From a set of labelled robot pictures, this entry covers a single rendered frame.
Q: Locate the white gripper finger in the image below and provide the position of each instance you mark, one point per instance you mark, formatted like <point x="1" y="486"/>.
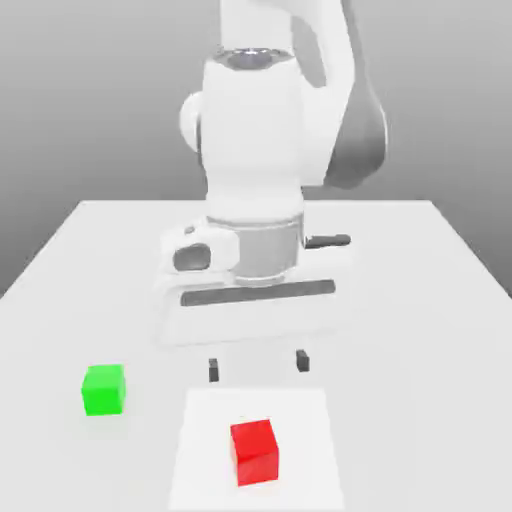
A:
<point x="302" y="361"/>
<point x="213" y="370"/>

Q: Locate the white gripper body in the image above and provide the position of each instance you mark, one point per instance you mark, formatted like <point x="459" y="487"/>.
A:
<point x="248" y="316"/>

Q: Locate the small green cube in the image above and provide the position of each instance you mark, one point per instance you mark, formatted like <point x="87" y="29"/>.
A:
<point x="103" y="390"/>

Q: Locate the small red cube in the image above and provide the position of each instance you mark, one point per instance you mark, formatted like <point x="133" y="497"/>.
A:
<point x="254" y="452"/>

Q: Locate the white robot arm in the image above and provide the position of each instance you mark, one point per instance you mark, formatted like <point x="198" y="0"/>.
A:
<point x="252" y="132"/>

